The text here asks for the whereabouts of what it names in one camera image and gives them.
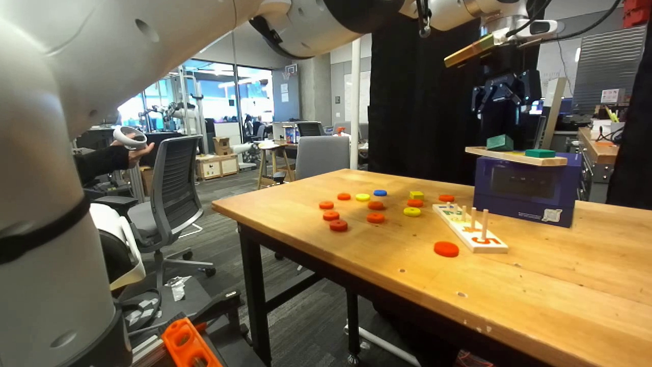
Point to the white rounded cover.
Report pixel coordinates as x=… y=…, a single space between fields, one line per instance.
x=119 y=231

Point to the blue disc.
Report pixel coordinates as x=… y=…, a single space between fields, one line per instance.
x=380 y=192

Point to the black sleeved forearm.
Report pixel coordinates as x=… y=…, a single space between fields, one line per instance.
x=102 y=163

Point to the black table frame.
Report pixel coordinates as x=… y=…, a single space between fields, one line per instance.
x=248 y=291

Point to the red hanging item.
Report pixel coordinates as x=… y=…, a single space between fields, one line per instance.
x=636 y=12

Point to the blue cardboard box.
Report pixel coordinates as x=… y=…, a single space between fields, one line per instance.
x=523 y=194

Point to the red disc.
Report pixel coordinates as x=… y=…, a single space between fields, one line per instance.
x=444 y=249

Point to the grey mesh office chair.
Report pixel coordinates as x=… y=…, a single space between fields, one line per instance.
x=173 y=190

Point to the white wooden peg board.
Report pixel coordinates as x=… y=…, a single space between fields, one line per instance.
x=469 y=234

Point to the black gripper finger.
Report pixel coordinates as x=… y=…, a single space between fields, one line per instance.
x=528 y=131
x=490 y=124

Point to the light wooden plank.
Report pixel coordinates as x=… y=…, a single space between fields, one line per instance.
x=554 y=113

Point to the orange plastic tool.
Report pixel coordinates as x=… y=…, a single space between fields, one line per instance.
x=186 y=343

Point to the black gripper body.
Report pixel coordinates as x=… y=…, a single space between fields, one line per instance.
x=510 y=95

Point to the wooden cabinet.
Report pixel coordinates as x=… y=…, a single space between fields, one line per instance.
x=217 y=165

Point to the white handheld controller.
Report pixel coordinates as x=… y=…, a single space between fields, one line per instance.
x=124 y=135

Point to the orange disc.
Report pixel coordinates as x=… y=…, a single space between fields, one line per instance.
x=327 y=204
x=330 y=214
x=447 y=198
x=375 y=216
x=375 y=204
x=344 y=196
x=338 y=224
x=414 y=203

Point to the person hand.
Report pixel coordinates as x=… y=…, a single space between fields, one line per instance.
x=141 y=152

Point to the yellow disc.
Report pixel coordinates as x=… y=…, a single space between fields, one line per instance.
x=363 y=196
x=413 y=211
x=417 y=194

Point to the wooden workbench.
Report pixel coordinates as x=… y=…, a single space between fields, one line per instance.
x=597 y=146

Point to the black curtain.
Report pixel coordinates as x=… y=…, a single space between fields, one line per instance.
x=634 y=135
x=408 y=102

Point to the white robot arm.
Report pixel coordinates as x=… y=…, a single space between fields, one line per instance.
x=42 y=169

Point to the white pipe frame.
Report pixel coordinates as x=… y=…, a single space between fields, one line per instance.
x=355 y=102

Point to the flat green square block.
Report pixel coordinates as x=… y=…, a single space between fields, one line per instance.
x=539 y=153

